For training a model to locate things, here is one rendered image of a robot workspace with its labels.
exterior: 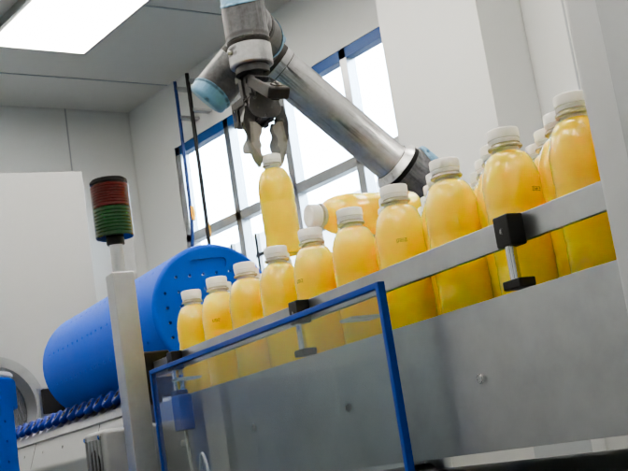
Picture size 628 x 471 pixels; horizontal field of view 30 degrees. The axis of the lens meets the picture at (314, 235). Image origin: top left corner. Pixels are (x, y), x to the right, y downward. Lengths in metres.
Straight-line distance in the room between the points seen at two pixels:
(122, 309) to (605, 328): 0.98
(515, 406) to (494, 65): 4.18
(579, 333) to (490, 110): 4.17
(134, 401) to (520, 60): 3.88
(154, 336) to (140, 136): 6.15
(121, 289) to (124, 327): 0.06
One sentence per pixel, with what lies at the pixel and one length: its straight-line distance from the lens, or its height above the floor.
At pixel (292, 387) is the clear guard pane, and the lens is 1.61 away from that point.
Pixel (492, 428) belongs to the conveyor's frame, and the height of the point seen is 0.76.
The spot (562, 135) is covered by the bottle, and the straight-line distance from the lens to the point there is 1.30.
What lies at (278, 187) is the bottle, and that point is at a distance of 2.31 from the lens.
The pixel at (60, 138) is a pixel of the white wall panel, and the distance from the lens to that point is 8.42.
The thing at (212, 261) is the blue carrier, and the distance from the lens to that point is 2.52.
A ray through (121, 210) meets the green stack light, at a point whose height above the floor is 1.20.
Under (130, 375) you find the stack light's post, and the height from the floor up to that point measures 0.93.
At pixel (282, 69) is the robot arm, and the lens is 3.11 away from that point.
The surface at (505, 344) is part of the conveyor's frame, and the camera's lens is 1.28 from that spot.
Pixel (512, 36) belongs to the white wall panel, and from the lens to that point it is 5.55.
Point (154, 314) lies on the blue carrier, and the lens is 2.44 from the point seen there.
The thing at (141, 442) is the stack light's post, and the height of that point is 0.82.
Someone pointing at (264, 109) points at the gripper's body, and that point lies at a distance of 2.37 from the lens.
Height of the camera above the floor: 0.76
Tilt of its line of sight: 10 degrees up
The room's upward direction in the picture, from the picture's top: 9 degrees counter-clockwise
